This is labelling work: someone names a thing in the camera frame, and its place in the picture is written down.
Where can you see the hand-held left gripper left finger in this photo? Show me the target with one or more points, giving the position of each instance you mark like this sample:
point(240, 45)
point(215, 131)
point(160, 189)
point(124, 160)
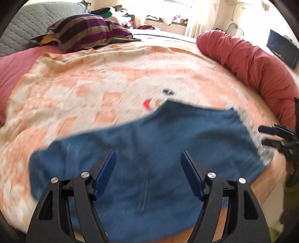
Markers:
point(105, 177)

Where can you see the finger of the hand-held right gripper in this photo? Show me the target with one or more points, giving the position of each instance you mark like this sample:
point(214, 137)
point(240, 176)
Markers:
point(275, 143)
point(273, 130)

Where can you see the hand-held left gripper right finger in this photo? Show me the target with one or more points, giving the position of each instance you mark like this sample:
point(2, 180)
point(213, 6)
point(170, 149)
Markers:
point(192, 177)

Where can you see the blue denim pants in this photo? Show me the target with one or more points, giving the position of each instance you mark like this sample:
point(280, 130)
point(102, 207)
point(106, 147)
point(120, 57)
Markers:
point(151, 140)

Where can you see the person's olive green clothing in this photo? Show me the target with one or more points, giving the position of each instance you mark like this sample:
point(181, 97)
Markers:
point(290, 201)

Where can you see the red rolled duvet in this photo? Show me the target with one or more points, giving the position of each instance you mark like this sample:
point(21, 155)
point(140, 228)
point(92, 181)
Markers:
point(252, 60)

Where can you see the black monitor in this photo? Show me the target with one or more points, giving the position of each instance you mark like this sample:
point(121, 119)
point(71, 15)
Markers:
point(282, 46)

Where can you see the orange and white blanket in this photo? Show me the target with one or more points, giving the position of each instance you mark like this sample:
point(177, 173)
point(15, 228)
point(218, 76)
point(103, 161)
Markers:
point(93, 93)

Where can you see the white metal rack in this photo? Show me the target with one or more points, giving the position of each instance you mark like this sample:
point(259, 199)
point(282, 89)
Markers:
point(238, 31)

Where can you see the white curtain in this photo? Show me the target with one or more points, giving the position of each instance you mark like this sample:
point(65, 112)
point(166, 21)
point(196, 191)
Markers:
point(203, 16)

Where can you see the pink quilt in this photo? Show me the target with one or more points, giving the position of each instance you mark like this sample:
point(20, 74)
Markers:
point(14, 67)

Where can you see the grey bed sheet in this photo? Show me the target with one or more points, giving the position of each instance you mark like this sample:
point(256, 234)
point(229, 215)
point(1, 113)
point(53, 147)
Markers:
point(163, 35)

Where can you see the purple striped pillow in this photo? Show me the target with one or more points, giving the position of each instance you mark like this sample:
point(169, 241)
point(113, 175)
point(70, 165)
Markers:
point(88, 28)

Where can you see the yellow and dark pillow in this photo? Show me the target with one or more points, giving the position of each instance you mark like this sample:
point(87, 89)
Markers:
point(46, 38)

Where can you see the clothes on window seat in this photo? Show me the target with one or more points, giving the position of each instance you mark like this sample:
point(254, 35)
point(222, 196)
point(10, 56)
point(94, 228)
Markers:
point(168, 19)

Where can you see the pile of colourful clothes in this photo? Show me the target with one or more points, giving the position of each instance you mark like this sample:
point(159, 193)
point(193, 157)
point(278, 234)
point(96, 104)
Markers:
point(112, 14)

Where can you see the grey quilted headboard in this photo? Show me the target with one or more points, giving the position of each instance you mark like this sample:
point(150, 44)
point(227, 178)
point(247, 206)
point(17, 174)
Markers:
point(28, 21)

